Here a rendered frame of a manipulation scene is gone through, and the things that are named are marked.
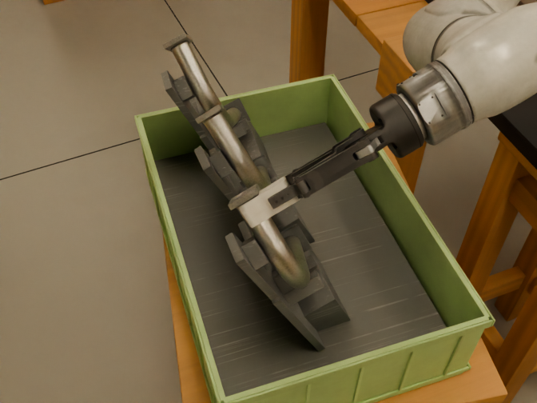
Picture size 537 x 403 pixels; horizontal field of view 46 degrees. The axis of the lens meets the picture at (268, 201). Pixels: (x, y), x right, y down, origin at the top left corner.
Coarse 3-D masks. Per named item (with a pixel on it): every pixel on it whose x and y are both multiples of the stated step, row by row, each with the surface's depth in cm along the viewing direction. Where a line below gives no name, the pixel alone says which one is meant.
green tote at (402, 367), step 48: (240, 96) 125; (288, 96) 129; (336, 96) 129; (144, 144) 116; (192, 144) 130; (384, 192) 117; (432, 240) 102; (192, 288) 95; (432, 288) 107; (432, 336) 90; (480, 336) 95; (288, 384) 85; (336, 384) 91; (384, 384) 97
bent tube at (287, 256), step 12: (252, 192) 76; (240, 204) 76; (252, 228) 78; (264, 228) 78; (276, 228) 79; (264, 240) 78; (276, 240) 78; (288, 240) 101; (276, 252) 78; (288, 252) 79; (300, 252) 95; (276, 264) 79; (288, 264) 79; (300, 264) 82; (288, 276) 80; (300, 276) 82; (300, 288) 85
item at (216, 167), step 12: (204, 156) 88; (216, 156) 89; (204, 168) 87; (216, 168) 89; (228, 168) 89; (216, 180) 89; (228, 180) 96; (228, 192) 92; (276, 216) 110; (288, 216) 109; (300, 228) 111; (312, 240) 115
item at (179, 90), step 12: (168, 72) 101; (168, 84) 99; (180, 84) 100; (180, 96) 100; (192, 96) 101; (180, 108) 101; (192, 108) 106; (192, 120) 104; (204, 132) 107; (252, 132) 123; (252, 144) 121; (252, 156) 119
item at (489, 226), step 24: (504, 168) 140; (504, 192) 143; (528, 192) 137; (480, 216) 155; (504, 216) 150; (528, 216) 140; (480, 240) 158; (504, 240) 159; (528, 240) 179; (480, 264) 164; (528, 264) 182; (480, 288) 175; (504, 288) 185; (528, 288) 188; (504, 312) 201; (528, 312) 147; (528, 336) 150; (504, 360) 163; (528, 360) 157; (504, 384) 166
